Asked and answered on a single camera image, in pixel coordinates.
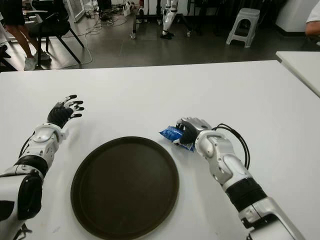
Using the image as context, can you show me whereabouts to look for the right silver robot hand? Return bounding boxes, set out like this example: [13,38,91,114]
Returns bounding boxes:
[172,116,213,146]

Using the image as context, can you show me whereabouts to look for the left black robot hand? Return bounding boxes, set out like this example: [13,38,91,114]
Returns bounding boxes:
[46,94,85,128]

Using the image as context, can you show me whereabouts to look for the blue Oreo packet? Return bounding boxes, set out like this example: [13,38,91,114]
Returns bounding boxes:
[158,124,196,153]

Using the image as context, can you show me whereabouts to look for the person in dark shorts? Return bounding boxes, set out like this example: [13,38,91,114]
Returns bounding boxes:
[0,0,52,72]

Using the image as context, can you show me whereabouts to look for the black padded chair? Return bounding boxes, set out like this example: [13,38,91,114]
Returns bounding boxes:
[23,0,85,65]

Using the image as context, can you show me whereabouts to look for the round dark brown tray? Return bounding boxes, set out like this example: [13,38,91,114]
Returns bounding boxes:
[70,136,180,240]

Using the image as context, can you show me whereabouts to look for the white framed panel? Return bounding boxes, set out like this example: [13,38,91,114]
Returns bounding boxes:
[66,0,85,20]

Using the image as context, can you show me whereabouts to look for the black equipment stand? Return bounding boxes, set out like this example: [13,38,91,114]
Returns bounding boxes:
[96,0,113,21]

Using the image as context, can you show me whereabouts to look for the white plastic stool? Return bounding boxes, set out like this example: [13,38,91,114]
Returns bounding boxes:
[226,7,263,48]

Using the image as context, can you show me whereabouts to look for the white cabinet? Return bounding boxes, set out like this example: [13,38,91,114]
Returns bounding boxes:
[274,0,320,33]

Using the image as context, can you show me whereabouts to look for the person in white shirt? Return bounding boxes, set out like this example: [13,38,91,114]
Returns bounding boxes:
[305,4,320,37]

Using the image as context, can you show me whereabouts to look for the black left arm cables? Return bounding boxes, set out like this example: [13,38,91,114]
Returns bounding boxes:
[19,136,35,158]

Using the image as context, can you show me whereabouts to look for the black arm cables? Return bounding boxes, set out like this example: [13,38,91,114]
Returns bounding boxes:
[212,123,251,169]
[19,136,35,158]

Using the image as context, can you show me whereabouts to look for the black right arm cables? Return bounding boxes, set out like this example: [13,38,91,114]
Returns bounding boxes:
[212,123,251,169]

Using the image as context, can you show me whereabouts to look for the white floor cable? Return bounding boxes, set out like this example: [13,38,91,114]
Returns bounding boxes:
[56,14,126,70]

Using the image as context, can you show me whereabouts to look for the black furniture frame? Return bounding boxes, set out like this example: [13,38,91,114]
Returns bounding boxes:
[0,44,18,72]

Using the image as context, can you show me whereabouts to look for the black wheeled gantry frame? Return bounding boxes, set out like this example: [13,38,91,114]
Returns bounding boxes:
[129,0,193,40]

